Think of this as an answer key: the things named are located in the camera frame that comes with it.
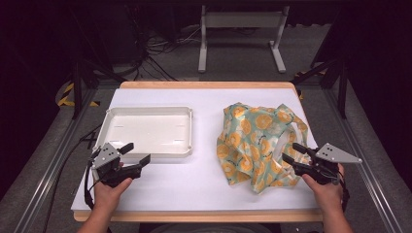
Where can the white metal stand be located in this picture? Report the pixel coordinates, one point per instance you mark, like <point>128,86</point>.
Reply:
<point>243,19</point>

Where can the black metal stand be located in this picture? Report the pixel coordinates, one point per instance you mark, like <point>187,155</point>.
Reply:
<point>77,87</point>
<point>341,87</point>

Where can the wooden table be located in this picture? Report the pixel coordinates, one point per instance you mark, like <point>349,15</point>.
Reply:
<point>207,84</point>

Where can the aluminium rail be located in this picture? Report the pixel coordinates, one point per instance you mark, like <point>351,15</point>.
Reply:
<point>362,168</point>
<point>48,174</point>

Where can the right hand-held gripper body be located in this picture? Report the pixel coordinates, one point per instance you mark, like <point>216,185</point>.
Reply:
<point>333,154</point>

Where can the yellow black hazard tape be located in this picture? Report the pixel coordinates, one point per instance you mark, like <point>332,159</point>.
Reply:
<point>66,100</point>

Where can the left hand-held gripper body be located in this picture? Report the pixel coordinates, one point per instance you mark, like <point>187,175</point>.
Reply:
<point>105,157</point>

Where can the person's right hand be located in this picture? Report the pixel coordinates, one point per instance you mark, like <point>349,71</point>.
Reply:
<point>328,195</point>

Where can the person's left hand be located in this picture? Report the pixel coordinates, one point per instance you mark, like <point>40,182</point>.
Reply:
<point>107,195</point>

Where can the white table cover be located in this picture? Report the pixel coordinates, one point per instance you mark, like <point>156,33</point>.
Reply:
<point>194,181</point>

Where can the white plastic tray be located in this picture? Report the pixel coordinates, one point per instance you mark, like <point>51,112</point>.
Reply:
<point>149,131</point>

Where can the fruit print cloth bag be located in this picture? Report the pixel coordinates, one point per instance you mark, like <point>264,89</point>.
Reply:
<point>252,142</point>

